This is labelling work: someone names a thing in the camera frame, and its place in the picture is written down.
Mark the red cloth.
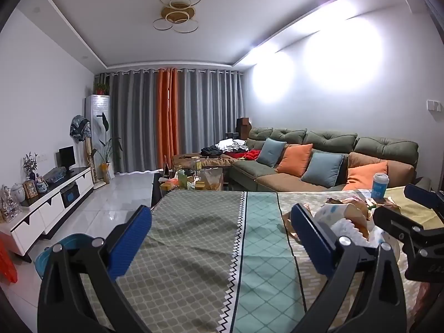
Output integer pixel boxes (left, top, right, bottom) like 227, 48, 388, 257
231, 149, 261, 162

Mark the brown wooden cabinet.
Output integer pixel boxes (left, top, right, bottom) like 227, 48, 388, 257
236, 117, 252, 139

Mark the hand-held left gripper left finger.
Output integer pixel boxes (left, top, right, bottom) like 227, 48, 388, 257
37, 205, 153, 333

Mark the white clothes pile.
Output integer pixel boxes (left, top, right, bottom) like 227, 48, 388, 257
217, 139, 248, 153

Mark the green brown sofa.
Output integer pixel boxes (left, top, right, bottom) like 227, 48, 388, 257
171, 127, 432, 193

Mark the gold picture frame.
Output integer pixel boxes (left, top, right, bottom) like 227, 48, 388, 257
22, 180, 39, 200

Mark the black monitor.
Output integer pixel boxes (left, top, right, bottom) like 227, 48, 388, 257
57, 146, 77, 176

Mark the blue decorative tray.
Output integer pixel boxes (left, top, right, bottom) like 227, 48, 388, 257
43, 167, 67, 184

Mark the patterned green tablecloth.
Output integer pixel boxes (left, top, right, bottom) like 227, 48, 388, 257
78, 187, 444, 333

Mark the orange curtain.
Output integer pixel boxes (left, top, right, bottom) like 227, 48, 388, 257
168, 68, 180, 167
154, 68, 170, 172

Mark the white foam net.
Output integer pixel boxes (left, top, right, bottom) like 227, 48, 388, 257
331, 218, 373, 247

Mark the standing fan with cover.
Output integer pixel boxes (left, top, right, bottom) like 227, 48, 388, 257
69, 114, 96, 188

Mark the blue cushion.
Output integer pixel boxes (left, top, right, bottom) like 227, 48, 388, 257
301, 153, 345, 188
257, 138, 287, 168

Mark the crumpled white paper cup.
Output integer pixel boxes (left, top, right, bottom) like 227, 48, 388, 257
314, 201, 375, 236

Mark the grey curtain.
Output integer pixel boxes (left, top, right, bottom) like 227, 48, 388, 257
175, 69, 245, 153
106, 69, 160, 176

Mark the gold ring ceiling lamp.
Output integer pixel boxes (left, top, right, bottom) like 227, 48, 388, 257
153, 0, 203, 33

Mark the tall leafy potted plant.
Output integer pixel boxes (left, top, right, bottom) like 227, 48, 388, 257
92, 113, 123, 185

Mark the red plastic bag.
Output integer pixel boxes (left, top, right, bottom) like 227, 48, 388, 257
0, 241, 18, 283

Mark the blue plastic bin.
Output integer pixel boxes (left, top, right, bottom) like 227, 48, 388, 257
34, 234, 101, 280

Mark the dark coffee table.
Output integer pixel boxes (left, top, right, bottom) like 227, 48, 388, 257
151, 170, 250, 209

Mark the white ceramic jar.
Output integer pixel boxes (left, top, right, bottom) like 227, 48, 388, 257
10, 183, 26, 202

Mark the vase with branches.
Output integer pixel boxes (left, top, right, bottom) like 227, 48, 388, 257
22, 152, 39, 183

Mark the blue paper cup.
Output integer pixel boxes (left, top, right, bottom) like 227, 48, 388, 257
372, 173, 389, 199

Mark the orange cushion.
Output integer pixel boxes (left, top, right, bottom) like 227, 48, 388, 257
343, 161, 388, 191
276, 143, 313, 177

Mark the white standing air conditioner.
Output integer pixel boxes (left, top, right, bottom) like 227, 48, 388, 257
85, 94, 115, 181

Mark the white black tv cabinet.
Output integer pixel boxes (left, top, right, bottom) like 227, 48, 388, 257
0, 166, 96, 264

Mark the glass ship ornament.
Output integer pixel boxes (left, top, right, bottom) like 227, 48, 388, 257
0, 185, 16, 223

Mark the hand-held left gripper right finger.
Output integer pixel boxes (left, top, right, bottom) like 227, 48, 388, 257
290, 203, 407, 333

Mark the clear snack bag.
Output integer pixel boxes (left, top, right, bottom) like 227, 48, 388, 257
201, 167, 223, 191

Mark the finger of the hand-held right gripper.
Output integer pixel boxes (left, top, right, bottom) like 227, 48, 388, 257
403, 184, 444, 212
374, 206, 431, 250

